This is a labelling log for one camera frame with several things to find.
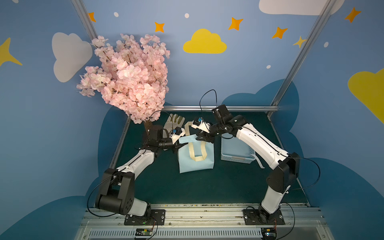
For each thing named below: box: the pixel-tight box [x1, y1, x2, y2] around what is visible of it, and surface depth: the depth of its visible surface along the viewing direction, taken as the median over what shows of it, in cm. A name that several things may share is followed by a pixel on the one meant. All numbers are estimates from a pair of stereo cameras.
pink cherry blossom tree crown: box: [76, 33, 171, 124], surface depth 64 cm
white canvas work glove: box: [162, 113, 186, 139], surface depth 118 cm
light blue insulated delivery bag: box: [178, 121, 215, 174], surface depth 81 cm
